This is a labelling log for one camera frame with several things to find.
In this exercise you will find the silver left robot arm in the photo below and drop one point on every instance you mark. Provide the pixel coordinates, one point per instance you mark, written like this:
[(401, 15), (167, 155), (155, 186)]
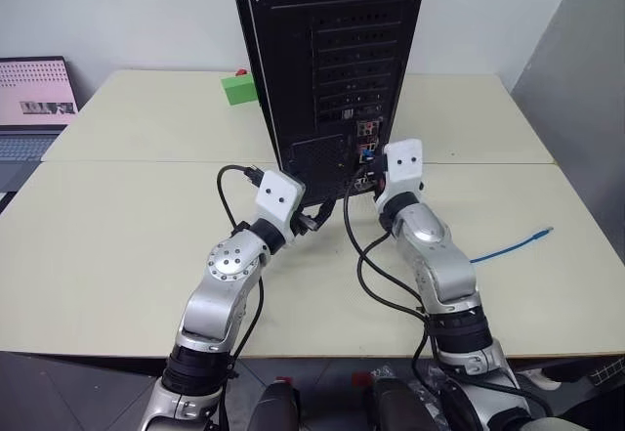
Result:
[(220, 284)]

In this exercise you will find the open laptop with pink screen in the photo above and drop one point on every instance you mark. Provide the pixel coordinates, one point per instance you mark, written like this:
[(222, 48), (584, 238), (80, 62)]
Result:
[(34, 99)]

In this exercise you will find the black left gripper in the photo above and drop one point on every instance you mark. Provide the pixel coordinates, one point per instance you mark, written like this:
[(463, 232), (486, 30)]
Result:
[(306, 222)]

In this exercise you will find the checkered pattern board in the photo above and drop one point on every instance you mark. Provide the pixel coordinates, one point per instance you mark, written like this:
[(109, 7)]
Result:
[(609, 370)]

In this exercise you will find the grey partition panel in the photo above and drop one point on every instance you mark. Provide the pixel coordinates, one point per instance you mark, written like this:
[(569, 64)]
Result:
[(576, 99)]

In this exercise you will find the white plastic part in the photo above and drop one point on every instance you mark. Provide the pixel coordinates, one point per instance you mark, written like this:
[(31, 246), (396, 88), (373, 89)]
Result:
[(549, 378)]

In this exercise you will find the dark rounded shape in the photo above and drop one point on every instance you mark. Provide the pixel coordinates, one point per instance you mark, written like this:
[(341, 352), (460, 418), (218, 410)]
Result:
[(276, 406)]

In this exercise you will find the black computer tower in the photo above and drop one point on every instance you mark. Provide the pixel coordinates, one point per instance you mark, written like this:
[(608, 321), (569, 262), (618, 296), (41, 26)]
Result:
[(337, 35)]

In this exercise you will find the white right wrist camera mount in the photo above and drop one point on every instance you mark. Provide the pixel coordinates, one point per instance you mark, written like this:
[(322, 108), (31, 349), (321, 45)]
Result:
[(403, 167)]

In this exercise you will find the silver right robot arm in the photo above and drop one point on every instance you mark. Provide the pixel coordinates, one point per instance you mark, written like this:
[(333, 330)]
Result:
[(434, 260)]

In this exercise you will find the green block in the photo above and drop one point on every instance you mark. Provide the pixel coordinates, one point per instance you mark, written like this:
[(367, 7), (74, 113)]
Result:
[(238, 90)]

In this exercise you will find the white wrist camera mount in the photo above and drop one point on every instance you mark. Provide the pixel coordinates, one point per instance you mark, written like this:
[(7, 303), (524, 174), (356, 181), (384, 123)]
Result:
[(277, 194), (403, 167)]

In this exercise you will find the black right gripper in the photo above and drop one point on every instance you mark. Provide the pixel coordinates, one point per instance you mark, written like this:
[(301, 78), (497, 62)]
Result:
[(381, 177)]

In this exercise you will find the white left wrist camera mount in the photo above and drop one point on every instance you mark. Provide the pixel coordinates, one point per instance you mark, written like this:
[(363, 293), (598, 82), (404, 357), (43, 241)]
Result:
[(277, 194)]

